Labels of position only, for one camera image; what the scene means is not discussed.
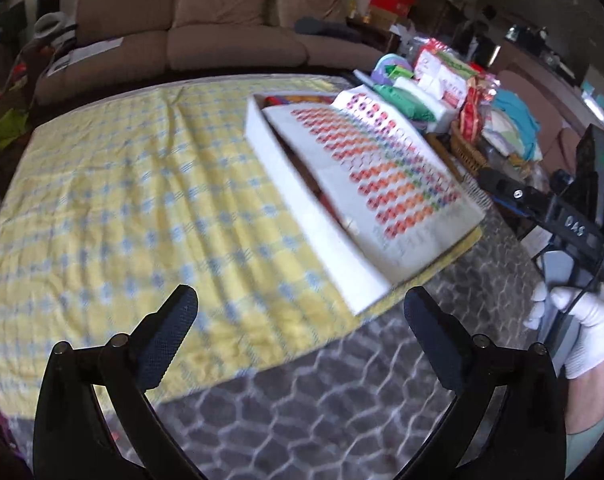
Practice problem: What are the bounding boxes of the white papers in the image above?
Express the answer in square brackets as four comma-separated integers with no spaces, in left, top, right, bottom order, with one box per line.
[51,37,127,72]

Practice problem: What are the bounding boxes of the brown sofa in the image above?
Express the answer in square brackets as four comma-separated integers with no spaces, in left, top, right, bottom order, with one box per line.
[34,0,400,107]

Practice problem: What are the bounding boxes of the dark grey cloth roll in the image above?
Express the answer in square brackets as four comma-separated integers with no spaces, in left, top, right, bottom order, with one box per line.
[294,16,365,42]

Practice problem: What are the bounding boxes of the wicker basket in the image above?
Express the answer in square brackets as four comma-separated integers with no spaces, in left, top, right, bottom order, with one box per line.
[448,121,493,177]

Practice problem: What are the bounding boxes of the brown armchair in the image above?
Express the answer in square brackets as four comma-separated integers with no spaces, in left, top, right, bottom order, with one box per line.
[496,66,604,163]

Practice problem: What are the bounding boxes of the light blue cloth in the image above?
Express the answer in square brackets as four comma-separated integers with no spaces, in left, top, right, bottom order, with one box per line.
[490,89,541,162]

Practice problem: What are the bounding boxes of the yellow checked tablecloth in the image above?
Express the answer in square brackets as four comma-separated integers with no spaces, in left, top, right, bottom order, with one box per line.
[0,75,484,420]

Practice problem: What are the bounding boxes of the grey honeycomb patterned rug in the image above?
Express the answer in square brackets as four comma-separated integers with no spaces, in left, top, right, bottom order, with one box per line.
[109,204,575,480]

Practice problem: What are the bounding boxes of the white neck massager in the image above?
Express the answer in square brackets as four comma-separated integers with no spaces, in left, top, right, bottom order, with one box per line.
[33,11,67,40]

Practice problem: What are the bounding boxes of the green plastic bag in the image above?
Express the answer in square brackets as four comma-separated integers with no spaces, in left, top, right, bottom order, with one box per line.
[0,109,31,147]

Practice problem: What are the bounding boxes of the person's right hand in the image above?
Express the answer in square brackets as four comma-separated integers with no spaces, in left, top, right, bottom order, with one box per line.
[526,280,604,381]

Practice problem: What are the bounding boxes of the black cable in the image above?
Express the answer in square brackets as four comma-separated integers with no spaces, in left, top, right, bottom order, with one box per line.
[556,260,604,326]

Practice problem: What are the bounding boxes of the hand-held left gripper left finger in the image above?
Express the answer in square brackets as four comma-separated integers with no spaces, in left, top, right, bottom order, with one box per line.
[32,284,200,480]

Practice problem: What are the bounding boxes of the green packet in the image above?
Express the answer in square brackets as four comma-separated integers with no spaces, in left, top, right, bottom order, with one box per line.
[373,84,437,122]

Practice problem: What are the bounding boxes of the brown wooden stick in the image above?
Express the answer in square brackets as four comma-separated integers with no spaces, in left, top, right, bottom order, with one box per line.
[426,131,465,183]

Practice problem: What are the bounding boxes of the white tissue pack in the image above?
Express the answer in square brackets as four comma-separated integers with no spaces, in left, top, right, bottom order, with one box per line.
[413,51,471,107]

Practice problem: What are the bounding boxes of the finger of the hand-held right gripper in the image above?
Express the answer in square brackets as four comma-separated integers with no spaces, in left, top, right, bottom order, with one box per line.
[476,166,551,220]

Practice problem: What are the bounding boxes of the red and blue cookie tin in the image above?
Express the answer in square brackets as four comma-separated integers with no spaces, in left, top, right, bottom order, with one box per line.
[266,92,335,109]

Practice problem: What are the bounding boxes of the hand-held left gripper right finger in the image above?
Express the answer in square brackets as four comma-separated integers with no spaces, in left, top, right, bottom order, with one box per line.
[403,286,567,480]

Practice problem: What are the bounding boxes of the red foil snack packets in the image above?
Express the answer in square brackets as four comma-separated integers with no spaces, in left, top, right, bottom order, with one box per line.
[458,74,498,142]

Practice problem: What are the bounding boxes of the person's right forearm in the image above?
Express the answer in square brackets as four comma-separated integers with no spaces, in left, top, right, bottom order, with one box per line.
[563,365,604,478]

